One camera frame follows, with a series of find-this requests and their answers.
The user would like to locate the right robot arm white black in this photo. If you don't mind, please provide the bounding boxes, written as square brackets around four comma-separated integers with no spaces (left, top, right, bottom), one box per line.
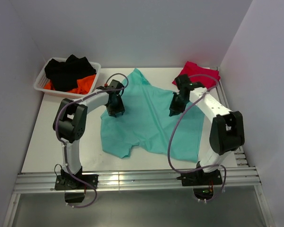
[169,74,245,184]

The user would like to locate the folded red t-shirt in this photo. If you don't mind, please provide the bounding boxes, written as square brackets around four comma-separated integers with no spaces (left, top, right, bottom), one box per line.
[179,61,221,88]

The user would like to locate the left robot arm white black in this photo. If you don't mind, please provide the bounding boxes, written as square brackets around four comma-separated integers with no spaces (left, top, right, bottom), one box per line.
[53,80,126,189]

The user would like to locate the aluminium rail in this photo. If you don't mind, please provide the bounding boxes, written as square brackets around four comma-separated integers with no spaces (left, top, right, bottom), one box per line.
[12,167,261,194]
[210,67,250,168]

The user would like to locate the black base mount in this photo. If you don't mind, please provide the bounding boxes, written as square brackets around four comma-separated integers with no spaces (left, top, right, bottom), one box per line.
[54,168,98,204]
[177,169,225,203]

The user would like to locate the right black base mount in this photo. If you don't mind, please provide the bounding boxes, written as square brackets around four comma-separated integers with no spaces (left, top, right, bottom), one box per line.
[177,169,225,203]

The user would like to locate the aluminium right side rail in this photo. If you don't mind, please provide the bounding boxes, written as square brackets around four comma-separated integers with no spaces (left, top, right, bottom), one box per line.
[210,67,250,168]

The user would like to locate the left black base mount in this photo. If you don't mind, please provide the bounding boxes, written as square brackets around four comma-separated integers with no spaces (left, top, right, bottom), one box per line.
[54,168,98,204]

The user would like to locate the white plastic basket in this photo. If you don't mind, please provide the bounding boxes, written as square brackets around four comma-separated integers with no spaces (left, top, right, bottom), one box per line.
[33,57,101,98]

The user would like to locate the teal t-shirt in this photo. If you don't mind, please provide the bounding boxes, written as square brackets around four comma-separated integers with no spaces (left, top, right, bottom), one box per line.
[100,69,205,162]

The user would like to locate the orange t-shirt in basket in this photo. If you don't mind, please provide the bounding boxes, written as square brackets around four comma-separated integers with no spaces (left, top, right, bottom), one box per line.
[44,74,96,95]

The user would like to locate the black t-shirt in basket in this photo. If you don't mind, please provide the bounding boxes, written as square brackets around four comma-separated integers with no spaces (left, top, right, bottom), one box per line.
[44,54,97,92]

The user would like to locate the aluminium front rail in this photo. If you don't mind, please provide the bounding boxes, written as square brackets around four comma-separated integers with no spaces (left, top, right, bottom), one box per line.
[12,167,261,194]

